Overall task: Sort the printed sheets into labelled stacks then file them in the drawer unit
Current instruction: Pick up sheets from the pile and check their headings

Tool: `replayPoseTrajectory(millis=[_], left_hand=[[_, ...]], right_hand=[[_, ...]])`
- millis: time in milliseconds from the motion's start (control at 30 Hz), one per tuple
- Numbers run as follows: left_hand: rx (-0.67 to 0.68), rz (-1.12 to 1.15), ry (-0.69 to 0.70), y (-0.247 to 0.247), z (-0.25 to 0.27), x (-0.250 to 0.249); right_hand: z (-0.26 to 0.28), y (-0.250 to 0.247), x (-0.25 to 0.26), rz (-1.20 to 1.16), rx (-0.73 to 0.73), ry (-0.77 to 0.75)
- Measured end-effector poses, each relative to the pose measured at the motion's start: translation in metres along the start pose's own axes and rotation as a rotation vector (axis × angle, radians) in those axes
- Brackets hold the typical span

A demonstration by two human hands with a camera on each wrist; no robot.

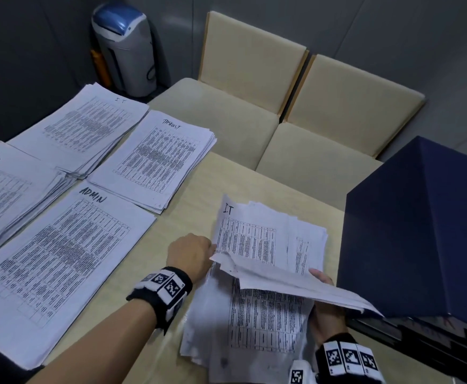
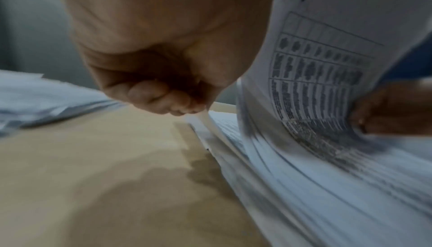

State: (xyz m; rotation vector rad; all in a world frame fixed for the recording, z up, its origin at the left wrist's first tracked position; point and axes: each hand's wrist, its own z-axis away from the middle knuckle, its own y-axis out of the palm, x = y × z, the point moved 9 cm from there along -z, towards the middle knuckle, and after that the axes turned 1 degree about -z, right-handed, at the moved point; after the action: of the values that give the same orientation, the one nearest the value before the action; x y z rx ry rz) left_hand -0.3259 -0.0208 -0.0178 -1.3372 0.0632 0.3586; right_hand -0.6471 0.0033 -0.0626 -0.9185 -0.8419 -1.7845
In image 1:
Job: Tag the person's right hand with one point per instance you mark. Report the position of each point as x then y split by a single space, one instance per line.
329 323

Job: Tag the person's left hand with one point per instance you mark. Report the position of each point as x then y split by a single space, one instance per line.
191 257

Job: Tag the stack of printed paper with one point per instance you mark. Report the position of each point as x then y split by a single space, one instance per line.
5 195
61 263
257 323
153 159
85 127

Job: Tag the person's left forearm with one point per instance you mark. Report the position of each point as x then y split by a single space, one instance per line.
101 347

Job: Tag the black marker wristband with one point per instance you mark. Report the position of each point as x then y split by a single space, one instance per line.
141 293
337 339

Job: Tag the grey bin with blue lid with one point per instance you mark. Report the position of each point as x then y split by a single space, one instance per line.
133 59

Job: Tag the orange bottle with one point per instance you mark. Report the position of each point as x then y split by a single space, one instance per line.
100 69

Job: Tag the beige cushioned chair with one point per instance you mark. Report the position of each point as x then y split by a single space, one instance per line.
253 55
353 99

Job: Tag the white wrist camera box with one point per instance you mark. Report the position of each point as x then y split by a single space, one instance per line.
297 375

